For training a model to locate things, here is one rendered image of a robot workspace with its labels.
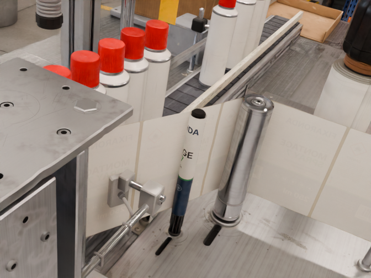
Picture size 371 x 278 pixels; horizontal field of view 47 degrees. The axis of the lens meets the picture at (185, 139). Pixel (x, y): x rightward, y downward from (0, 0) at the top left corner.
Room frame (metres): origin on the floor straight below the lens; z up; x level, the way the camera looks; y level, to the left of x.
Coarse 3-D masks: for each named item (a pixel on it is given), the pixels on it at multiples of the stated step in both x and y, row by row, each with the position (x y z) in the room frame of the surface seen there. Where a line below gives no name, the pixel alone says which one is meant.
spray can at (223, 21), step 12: (228, 0) 0.83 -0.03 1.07; (216, 12) 0.83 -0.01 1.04; (228, 12) 0.83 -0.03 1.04; (216, 24) 0.83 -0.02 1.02; (228, 24) 0.83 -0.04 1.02; (216, 36) 0.82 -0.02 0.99; (228, 36) 0.83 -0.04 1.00; (216, 48) 0.82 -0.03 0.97; (228, 48) 0.83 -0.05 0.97; (204, 60) 0.84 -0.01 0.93; (216, 60) 0.82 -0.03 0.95; (204, 72) 0.83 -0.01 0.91; (216, 72) 0.82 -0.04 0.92; (204, 84) 0.83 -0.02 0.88
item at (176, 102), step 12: (264, 24) 1.31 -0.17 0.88; (276, 24) 1.33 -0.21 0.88; (264, 36) 1.20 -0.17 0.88; (192, 84) 0.82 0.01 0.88; (228, 84) 0.86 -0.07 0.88; (168, 96) 0.75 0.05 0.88; (180, 96) 0.76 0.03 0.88; (192, 96) 0.77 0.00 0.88; (216, 96) 0.79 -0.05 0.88; (168, 108) 0.71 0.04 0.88; (180, 108) 0.72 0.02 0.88
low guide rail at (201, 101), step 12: (300, 12) 1.39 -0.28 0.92; (288, 24) 1.24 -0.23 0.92; (276, 36) 1.13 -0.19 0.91; (264, 48) 1.04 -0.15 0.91; (252, 60) 0.96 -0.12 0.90; (228, 72) 0.84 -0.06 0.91; (240, 72) 0.89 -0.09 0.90; (216, 84) 0.78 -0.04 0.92; (204, 96) 0.72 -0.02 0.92; (192, 108) 0.67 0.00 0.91
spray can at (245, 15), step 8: (240, 0) 0.93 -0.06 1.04; (248, 0) 0.93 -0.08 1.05; (240, 8) 0.93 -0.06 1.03; (248, 8) 0.93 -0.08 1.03; (240, 16) 0.93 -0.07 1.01; (248, 16) 0.93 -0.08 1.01; (240, 24) 0.93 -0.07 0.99; (248, 24) 0.94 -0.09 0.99; (240, 32) 0.93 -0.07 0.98; (232, 40) 0.93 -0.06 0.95; (240, 40) 0.93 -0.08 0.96; (232, 48) 0.93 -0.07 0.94; (240, 48) 0.93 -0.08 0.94; (232, 56) 0.93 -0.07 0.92; (240, 56) 0.94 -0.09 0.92; (232, 64) 0.93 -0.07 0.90
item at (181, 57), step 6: (276, 0) 1.34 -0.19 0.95; (198, 42) 0.86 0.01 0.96; (204, 42) 0.86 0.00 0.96; (192, 48) 0.82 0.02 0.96; (198, 48) 0.84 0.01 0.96; (180, 54) 0.78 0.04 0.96; (186, 54) 0.79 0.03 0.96; (192, 54) 0.81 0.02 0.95; (174, 60) 0.75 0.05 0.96; (180, 60) 0.76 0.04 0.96; (174, 66) 0.74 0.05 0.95
